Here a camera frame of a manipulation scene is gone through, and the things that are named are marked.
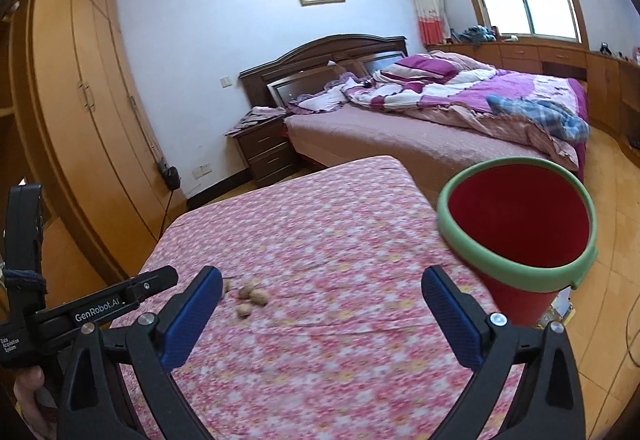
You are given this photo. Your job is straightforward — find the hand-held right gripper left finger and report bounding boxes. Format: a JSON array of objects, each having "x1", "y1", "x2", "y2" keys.
[{"x1": 59, "y1": 265, "x2": 223, "y2": 440}]

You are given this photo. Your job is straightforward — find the black cable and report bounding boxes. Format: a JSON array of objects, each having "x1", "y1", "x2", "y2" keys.
[{"x1": 127, "y1": 92, "x2": 176, "y2": 241}]

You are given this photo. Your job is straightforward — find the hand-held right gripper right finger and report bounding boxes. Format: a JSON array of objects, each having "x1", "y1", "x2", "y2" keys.
[{"x1": 421, "y1": 265, "x2": 586, "y2": 440}]

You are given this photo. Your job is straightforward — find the wooden wardrobe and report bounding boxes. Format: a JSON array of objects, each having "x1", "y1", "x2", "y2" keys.
[{"x1": 27, "y1": 0, "x2": 173, "y2": 271}]

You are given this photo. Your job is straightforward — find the dark wooden headboard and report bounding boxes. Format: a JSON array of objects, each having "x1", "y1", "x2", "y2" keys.
[{"x1": 238, "y1": 35, "x2": 408, "y2": 108}]

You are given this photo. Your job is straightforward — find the black charger pouch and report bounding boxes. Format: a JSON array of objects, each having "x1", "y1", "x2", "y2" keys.
[{"x1": 159, "y1": 160, "x2": 182, "y2": 191}]

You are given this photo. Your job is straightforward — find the pink folded clothes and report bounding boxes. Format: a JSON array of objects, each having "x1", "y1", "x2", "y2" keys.
[{"x1": 231, "y1": 106, "x2": 287, "y2": 133}]

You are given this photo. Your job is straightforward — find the bed with mauve sheet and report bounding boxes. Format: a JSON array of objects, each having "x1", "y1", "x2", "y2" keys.
[{"x1": 284, "y1": 51, "x2": 588, "y2": 183}]

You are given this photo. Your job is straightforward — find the blue checked garment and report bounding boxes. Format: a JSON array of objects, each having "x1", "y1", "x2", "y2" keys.
[{"x1": 487, "y1": 94, "x2": 591, "y2": 141}]

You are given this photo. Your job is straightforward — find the low wooden window cabinet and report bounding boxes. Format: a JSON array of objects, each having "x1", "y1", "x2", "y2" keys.
[{"x1": 440, "y1": 40, "x2": 640, "y2": 151}]

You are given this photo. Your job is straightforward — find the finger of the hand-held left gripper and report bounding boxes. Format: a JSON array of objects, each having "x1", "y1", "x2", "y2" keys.
[{"x1": 125, "y1": 266, "x2": 180, "y2": 308}]

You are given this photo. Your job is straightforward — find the pink floral bed sheet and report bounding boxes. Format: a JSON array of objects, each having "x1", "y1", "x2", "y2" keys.
[{"x1": 107, "y1": 155, "x2": 531, "y2": 440}]

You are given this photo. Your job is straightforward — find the person's left hand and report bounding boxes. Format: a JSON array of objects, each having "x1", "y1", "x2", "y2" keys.
[{"x1": 12, "y1": 366, "x2": 57, "y2": 437}]

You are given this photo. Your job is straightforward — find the purple patchwork quilt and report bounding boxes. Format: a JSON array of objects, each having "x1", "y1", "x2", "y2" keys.
[{"x1": 345, "y1": 51, "x2": 588, "y2": 156}]

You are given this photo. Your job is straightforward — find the purple ruffled pillow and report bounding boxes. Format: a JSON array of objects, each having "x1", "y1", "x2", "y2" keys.
[{"x1": 287, "y1": 75, "x2": 351, "y2": 116}]

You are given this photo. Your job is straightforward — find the blue crumpled clothes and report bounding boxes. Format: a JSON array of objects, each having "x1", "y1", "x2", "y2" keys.
[{"x1": 452, "y1": 25, "x2": 498, "y2": 45}]

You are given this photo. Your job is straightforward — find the red bucket with green rim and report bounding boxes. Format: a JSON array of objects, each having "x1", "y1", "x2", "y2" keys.
[{"x1": 436, "y1": 157, "x2": 599, "y2": 328}]

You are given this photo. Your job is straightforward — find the dark wooden nightstand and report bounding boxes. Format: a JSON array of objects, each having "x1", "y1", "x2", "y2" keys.
[{"x1": 225, "y1": 112, "x2": 298, "y2": 188}]

